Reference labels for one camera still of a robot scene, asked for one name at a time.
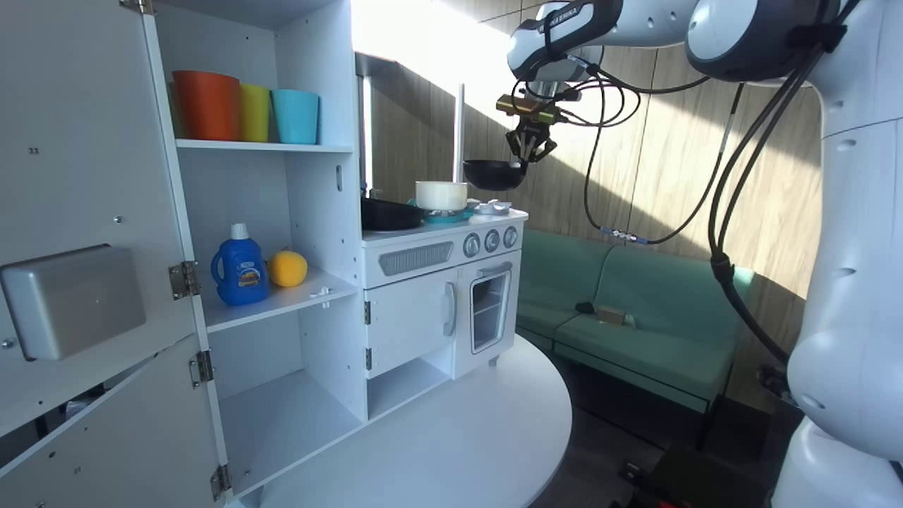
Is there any yellow-green cup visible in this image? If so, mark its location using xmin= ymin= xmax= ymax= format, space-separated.
xmin=239 ymin=83 xmax=270 ymax=141

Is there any blue detergent bottle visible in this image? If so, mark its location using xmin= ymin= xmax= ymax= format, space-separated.
xmin=208 ymin=222 xmax=270 ymax=306

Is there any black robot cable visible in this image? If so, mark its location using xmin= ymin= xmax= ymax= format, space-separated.
xmin=562 ymin=52 xmax=830 ymax=369

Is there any orange cup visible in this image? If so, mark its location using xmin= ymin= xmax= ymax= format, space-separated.
xmin=174 ymin=69 xmax=239 ymax=141

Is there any black sink basin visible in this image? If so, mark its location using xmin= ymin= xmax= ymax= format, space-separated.
xmin=362 ymin=198 xmax=421 ymax=230

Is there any light blue cup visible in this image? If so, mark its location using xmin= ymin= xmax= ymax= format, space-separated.
xmin=273 ymin=89 xmax=322 ymax=144

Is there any green sofa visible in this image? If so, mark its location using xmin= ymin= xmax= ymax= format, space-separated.
xmin=516 ymin=227 xmax=741 ymax=414

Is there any white bowl with teal rim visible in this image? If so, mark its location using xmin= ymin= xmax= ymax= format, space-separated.
xmin=414 ymin=181 xmax=468 ymax=212

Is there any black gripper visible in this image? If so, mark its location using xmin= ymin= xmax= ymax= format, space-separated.
xmin=496 ymin=83 xmax=562 ymax=163

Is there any yellow toy lemon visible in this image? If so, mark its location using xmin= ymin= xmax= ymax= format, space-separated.
xmin=267 ymin=251 xmax=307 ymax=287

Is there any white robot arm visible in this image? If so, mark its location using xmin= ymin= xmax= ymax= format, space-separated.
xmin=509 ymin=0 xmax=903 ymax=508

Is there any white cabinet door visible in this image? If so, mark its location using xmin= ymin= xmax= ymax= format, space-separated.
xmin=0 ymin=0 xmax=227 ymax=508

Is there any round white table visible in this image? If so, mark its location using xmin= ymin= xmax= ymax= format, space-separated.
xmin=256 ymin=337 xmax=574 ymax=508

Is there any white toy kitchen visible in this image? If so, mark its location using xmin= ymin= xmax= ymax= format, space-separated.
xmin=0 ymin=0 xmax=530 ymax=508

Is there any black bowl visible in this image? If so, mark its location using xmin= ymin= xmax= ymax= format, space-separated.
xmin=462 ymin=160 xmax=524 ymax=192

